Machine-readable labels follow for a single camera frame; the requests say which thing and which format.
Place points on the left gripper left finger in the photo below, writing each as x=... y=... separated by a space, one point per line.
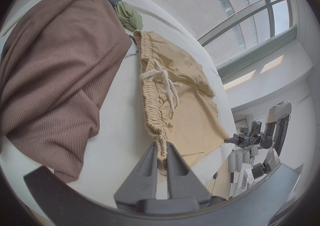
x=142 y=182

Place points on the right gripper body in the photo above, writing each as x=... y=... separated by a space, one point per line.
x=240 y=140

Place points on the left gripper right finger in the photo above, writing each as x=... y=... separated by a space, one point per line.
x=182 y=182

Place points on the tan shorts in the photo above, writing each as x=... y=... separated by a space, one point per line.
x=190 y=109

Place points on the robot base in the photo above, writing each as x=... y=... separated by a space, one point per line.
x=246 y=172

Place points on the bed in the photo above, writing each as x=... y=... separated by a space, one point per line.
x=120 y=119

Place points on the white garment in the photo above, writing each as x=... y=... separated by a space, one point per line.
x=131 y=50

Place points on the brown garment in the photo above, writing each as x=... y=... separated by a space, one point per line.
x=62 y=69

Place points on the green garment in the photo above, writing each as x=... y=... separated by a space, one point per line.
x=130 y=18

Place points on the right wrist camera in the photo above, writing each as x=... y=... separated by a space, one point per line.
x=245 y=130

